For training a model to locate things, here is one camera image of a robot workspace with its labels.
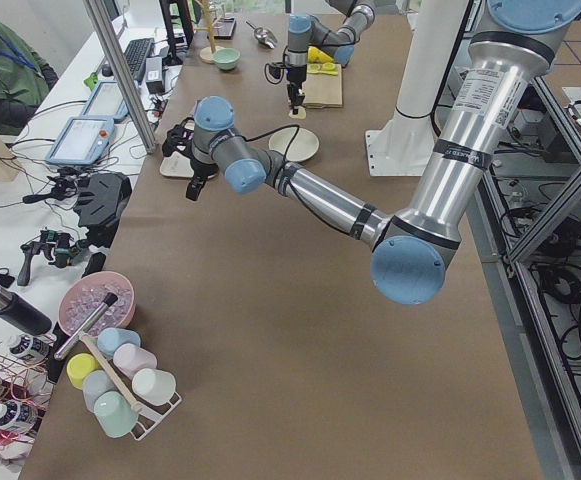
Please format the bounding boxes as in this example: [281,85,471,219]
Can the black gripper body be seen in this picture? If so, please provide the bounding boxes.
[264,62,306,85]
[162,116,219,186]

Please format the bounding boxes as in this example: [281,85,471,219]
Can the cream round plate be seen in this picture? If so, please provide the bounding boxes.
[268,128,320,163]

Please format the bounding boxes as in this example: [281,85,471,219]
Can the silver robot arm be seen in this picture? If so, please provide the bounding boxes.
[182,1,581,305]
[264,1,377,118]

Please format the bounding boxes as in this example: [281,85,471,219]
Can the cream rabbit tray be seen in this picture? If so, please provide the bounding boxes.
[159,152,194,179]

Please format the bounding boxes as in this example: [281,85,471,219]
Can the metal glass rack tray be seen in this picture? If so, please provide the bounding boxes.
[213,18,236,40]

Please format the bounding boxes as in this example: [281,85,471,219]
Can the wooden cutting board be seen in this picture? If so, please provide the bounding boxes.
[303,63,343,108]

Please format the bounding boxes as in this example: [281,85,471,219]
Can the metal ice scoop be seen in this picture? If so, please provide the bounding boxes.
[246,20,278,50]

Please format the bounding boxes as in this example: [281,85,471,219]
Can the light green bowl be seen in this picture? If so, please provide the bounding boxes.
[213,48,241,72]

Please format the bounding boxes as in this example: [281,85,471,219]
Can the blue teach pendant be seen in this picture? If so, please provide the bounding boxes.
[45,116,115,166]
[81,81,129,123]

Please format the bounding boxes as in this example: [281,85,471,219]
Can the wooden cup stand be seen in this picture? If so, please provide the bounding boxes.
[194,0,222,64]

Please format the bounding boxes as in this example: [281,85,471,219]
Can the black keyboard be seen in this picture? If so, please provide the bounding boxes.
[124,38,154,83]

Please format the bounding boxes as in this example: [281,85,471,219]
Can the black monitor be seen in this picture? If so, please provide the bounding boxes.
[159,0,194,54]

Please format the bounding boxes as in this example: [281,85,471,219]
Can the metal tongs in bowl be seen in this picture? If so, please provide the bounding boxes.
[54,293,118,361]

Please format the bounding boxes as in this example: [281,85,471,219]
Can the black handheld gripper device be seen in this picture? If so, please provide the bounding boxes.
[16,229,90,286]

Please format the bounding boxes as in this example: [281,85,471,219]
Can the pink bowl with ice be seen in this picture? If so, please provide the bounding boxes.
[58,271,136,336]

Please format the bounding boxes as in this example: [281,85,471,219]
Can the light blue cup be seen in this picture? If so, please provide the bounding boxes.
[96,327,141,358]

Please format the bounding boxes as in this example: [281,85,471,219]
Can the person in green jacket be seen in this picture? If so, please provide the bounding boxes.
[0,22,59,136]

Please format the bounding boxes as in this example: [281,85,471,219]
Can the pink cup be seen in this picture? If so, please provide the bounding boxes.
[113,343,157,379]

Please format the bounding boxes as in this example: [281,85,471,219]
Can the white cup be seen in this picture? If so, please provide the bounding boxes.
[132,368,176,406]

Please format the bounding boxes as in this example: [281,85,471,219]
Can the yellow cup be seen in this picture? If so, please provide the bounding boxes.
[66,353,101,390]

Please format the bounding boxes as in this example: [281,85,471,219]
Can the black thermos bottle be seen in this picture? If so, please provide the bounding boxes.
[0,285,52,336]

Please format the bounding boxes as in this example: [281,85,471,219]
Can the grey cup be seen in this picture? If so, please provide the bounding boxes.
[82,370,117,413]

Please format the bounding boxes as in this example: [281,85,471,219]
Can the white cup rack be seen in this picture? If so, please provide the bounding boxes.
[80,334,183,441]

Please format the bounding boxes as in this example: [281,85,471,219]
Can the mint green cup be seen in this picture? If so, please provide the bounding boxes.
[93,391,138,438]

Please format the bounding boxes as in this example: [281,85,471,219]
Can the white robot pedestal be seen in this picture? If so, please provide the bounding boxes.
[366,0,472,177]

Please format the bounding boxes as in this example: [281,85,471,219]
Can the aluminium frame post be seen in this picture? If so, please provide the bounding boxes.
[83,0,157,154]

